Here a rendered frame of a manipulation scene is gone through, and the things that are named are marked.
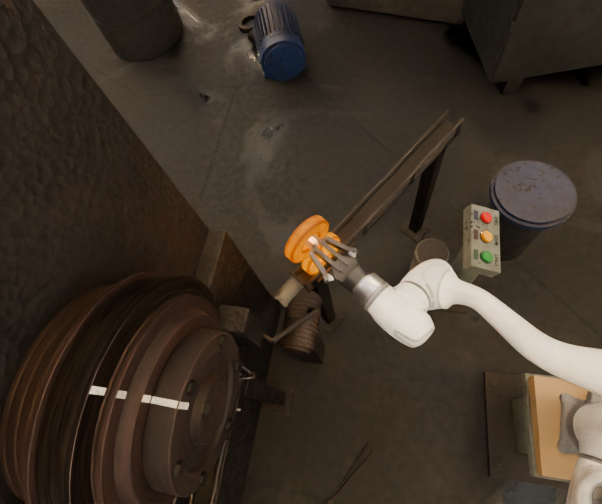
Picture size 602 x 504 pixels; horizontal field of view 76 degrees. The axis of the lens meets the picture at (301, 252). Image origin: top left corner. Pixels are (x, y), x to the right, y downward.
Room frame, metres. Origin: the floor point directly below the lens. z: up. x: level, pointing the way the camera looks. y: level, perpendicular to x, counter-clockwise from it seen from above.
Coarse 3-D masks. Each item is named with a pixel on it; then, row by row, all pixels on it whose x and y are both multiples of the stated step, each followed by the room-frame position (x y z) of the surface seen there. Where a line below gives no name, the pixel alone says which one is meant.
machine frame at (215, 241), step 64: (0, 0) 0.60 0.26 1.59; (0, 64) 0.54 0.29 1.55; (64, 64) 0.61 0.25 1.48; (0, 128) 0.48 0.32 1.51; (64, 128) 0.54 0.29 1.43; (128, 128) 0.63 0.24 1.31; (0, 192) 0.41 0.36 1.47; (64, 192) 0.46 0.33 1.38; (128, 192) 0.54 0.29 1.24; (0, 256) 0.34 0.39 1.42; (64, 256) 0.38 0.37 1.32; (128, 256) 0.44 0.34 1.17; (192, 256) 0.54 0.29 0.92; (0, 320) 0.27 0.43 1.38; (0, 384) 0.20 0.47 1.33
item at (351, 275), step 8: (344, 256) 0.41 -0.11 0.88; (344, 264) 0.38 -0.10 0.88; (352, 264) 0.38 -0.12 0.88; (360, 264) 0.37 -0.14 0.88; (336, 272) 0.37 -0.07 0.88; (344, 272) 0.36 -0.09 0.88; (352, 272) 0.35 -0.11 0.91; (360, 272) 0.34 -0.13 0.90; (368, 272) 0.34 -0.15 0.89; (336, 280) 0.35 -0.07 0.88; (344, 280) 0.34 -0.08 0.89; (352, 280) 0.33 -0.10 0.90; (352, 288) 0.31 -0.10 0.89
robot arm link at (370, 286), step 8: (360, 280) 0.32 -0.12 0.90; (368, 280) 0.31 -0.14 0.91; (376, 280) 0.31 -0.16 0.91; (360, 288) 0.30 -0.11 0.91; (368, 288) 0.29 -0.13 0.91; (376, 288) 0.28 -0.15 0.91; (384, 288) 0.28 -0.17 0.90; (352, 296) 0.30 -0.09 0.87; (360, 296) 0.28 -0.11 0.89; (368, 296) 0.27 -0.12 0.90; (376, 296) 0.26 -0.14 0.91; (360, 304) 0.27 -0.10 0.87; (368, 304) 0.26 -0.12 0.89
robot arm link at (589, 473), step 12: (588, 456) -0.25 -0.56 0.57; (576, 468) -0.27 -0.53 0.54; (588, 468) -0.27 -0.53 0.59; (600, 468) -0.28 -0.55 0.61; (576, 480) -0.29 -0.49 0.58; (588, 480) -0.28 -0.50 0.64; (600, 480) -0.29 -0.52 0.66; (576, 492) -0.30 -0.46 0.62; (588, 492) -0.30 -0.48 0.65; (600, 492) -0.29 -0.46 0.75
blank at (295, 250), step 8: (312, 216) 0.53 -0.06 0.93; (320, 216) 0.54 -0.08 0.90; (304, 224) 0.51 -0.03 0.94; (312, 224) 0.50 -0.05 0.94; (320, 224) 0.51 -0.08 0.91; (328, 224) 0.52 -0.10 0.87; (296, 232) 0.50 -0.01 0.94; (304, 232) 0.49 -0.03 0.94; (312, 232) 0.49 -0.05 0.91; (320, 232) 0.51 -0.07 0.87; (288, 240) 0.49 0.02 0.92; (296, 240) 0.48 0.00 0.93; (304, 240) 0.48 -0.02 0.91; (288, 248) 0.47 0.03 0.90; (296, 248) 0.46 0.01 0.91; (304, 248) 0.49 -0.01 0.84; (288, 256) 0.47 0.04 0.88; (296, 256) 0.46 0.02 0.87; (304, 256) 0.47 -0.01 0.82
